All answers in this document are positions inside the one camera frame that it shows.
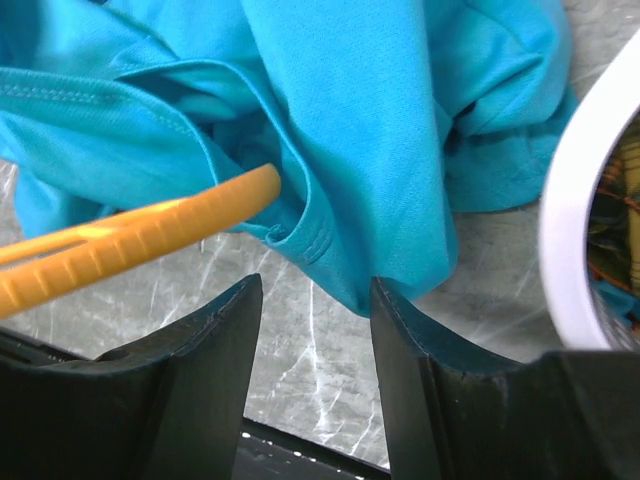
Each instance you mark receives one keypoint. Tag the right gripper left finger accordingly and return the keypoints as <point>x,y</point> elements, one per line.
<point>166,406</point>

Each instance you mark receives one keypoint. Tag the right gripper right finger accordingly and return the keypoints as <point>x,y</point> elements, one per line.
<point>454,410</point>

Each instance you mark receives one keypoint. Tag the yellow plastic hanger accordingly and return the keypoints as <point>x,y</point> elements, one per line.
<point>36,271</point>

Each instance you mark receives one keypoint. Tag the teal t shirt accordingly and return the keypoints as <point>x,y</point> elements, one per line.
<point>383,118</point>

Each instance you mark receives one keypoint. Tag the white laundry basket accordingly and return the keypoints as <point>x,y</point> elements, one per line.
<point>582,319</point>

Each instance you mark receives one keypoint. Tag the black base bar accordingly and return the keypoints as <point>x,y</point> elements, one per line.
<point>267,453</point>

